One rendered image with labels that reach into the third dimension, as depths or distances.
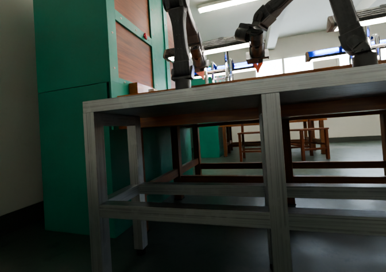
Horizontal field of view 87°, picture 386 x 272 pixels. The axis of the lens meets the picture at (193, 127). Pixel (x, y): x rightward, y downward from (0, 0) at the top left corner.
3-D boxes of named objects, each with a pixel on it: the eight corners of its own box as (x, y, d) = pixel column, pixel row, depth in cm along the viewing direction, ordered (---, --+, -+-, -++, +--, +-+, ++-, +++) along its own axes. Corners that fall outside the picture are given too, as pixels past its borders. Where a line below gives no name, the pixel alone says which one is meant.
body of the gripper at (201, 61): (192, 65, 119) (188, 53, 114) (209, 62, 116) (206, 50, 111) (190, 72, 115) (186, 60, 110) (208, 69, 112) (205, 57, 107)
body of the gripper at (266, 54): (246, 56, 100) (244, 41, 95) (267, 52, 97) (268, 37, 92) (246, 63, 96) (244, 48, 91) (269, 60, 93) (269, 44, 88)
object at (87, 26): (111, 80, 110) (100, -93, 111) (37, 93, 127) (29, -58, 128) (191, 105, 239) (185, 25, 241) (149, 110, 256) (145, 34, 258)
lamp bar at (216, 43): (261, 39, 117) (259, 27, 118) (162, 58, 137) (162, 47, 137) (261, 45, 125) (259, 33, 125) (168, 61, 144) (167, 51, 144)
